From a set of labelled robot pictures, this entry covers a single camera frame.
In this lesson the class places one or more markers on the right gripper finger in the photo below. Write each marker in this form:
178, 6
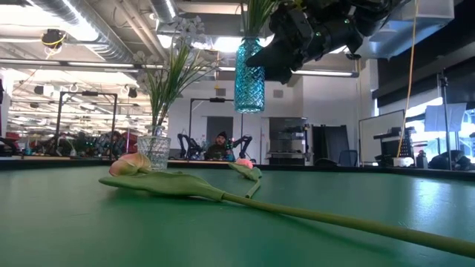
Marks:
278, 55
280, 75

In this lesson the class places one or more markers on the teal textured glass vase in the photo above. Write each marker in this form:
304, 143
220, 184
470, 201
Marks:
248, 85

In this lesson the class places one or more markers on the pink artificial tulip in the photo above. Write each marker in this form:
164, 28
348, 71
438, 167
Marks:
244, 163
167, 184

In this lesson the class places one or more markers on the white artificial flower spray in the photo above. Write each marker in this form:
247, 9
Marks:
157, 96
174, 74

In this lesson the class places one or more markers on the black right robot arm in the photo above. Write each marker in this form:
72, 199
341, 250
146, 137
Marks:
378, 15

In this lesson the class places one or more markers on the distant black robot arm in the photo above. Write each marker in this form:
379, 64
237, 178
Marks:
189, 146
245, 142

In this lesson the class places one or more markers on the clear textured glass vase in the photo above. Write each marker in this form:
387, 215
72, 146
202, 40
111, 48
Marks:
154, 152

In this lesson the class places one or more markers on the long ceiling light bar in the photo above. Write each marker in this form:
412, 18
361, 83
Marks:
319, 73

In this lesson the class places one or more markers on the black workstation with monitor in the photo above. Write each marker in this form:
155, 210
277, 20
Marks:
287, 124

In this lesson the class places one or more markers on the black standing panel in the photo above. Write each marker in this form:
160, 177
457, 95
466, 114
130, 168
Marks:
330, 141

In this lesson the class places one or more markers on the grey door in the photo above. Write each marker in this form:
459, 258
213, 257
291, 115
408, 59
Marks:
213, 124

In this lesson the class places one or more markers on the person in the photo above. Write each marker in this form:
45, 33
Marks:
221, 138

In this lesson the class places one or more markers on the office chair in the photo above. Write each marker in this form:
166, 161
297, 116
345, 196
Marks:
348, 157

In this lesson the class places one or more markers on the whiteboard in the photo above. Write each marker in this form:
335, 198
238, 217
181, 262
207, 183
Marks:
378, 137

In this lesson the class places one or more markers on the black equipment cart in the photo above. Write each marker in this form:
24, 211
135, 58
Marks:
389, 142

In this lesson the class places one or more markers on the white diffuser sheet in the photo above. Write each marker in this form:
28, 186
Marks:
445, 116

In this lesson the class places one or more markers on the white power box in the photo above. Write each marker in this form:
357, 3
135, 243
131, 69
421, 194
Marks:
402, 162

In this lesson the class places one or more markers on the black light stand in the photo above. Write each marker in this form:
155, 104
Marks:
446, 148

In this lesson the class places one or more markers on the green table mat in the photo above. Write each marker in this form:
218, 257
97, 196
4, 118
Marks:
74, 230

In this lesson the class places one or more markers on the grey wall vent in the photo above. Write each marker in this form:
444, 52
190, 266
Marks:
220, 92
278, 93

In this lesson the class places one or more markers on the black gantry frame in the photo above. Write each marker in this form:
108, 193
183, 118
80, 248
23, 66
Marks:
211, 99
58, 118

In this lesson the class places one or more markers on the silver ribbed ventilation duct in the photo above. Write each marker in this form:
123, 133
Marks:
96, 41

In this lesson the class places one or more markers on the black ceiling camera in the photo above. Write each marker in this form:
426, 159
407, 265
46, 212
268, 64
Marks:
53, 37

